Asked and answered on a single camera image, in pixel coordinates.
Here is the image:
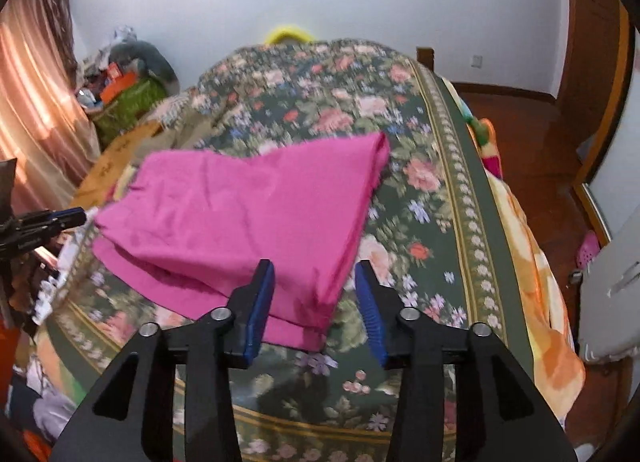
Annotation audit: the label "pink shorts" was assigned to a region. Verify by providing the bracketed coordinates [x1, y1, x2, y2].
[92, 132, 390, 352]

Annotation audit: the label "pink orange curtain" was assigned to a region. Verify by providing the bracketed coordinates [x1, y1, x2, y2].
[1, 0, 101, 213]

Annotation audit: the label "green fabric storage box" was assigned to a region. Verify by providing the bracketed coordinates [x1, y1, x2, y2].
[91, 78, 167, 149]

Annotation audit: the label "floral green bedspread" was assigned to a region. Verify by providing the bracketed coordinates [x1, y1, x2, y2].
[36, 40, 534, 461]

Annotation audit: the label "orange box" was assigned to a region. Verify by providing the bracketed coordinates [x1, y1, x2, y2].
[100, 71, 138, 105]

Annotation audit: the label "striped patchwork blanket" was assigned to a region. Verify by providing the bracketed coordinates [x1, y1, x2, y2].
[140, 90, 193, 127]

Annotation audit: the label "olive green pants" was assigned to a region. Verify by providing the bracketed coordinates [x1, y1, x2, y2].
[137, 95, 224, 156]

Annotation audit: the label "grey plush toy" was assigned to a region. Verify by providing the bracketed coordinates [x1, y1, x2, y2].
[108, 40, 180, 95]

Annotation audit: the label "orange floral quilt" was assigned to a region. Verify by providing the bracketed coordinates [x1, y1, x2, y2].
[444, 80, 586, 423]

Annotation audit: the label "pink slipper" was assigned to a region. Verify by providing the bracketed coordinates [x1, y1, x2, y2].
[575, 230, 600, 269]

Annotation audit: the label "yellow foam bed guard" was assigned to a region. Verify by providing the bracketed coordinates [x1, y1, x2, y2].
[264, 25, 314, 45]

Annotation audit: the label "white sliding wardrobe door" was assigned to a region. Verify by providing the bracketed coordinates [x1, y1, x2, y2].
[574, 30, 639, 247]

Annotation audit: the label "brown wooden door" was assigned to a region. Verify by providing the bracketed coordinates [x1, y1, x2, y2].
[556, 0, 632, 162]

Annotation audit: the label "wooden bed post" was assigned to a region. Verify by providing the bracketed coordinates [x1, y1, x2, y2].
[416, 48, 435, 71]

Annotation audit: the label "white wall socket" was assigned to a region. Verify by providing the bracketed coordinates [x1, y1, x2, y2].
[471, 55, 483, 68]

